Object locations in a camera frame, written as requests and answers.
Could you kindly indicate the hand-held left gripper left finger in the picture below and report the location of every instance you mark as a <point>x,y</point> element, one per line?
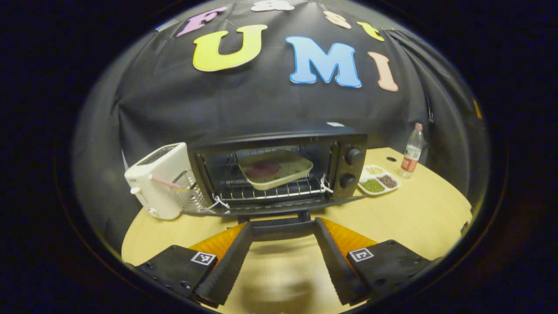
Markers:
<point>226,266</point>

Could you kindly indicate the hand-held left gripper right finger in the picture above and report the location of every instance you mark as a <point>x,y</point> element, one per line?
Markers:
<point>338,266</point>

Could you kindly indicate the black electric oven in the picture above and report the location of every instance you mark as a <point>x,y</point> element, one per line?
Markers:
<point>348,174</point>

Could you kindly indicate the cream food tray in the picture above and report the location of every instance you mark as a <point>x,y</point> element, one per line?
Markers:
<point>296,168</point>

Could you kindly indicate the white divided dish with beans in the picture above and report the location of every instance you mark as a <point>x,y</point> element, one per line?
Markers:
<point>378,181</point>

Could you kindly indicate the pink striped straw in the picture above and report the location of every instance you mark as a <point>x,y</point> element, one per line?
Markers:
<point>168,183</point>

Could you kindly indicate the white toaster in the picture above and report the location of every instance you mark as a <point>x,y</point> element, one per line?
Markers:
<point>152,183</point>

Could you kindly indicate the clear bottle with red label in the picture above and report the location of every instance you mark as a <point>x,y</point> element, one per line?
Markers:
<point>411,152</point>

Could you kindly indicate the black backdrop cloth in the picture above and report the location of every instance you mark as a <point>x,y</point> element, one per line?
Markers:
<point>261,104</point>

